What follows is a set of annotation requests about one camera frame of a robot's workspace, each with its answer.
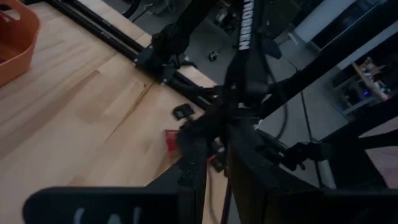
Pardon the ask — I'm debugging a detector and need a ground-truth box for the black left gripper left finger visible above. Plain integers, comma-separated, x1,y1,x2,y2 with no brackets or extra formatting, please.
22,107,225,224

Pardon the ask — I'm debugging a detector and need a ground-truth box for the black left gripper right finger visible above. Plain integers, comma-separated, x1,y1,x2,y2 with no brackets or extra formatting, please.
228,123,398,224

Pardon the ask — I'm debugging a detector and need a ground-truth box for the small red flat object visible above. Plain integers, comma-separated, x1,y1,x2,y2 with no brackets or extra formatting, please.
164,129,182,154

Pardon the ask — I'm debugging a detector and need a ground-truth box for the small black flat object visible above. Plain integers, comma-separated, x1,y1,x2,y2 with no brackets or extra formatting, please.
172,103,196,121

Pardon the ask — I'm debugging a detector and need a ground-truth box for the cluttered wooden desk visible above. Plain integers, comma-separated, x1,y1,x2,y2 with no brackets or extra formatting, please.
352,57,393,101

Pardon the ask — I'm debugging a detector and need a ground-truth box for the orange plastic basket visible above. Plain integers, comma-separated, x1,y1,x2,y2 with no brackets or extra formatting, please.
0,0,42,88

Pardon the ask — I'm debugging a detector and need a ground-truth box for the black diagonal frame bar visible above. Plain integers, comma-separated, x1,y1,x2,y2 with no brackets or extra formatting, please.
257,0,398,119

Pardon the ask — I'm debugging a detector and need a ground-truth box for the black frame post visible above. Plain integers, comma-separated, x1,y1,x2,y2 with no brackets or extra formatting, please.
134,0,219,85

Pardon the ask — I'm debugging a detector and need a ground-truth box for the black table edge rail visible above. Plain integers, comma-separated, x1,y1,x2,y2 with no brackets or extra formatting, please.
45,0,220,110

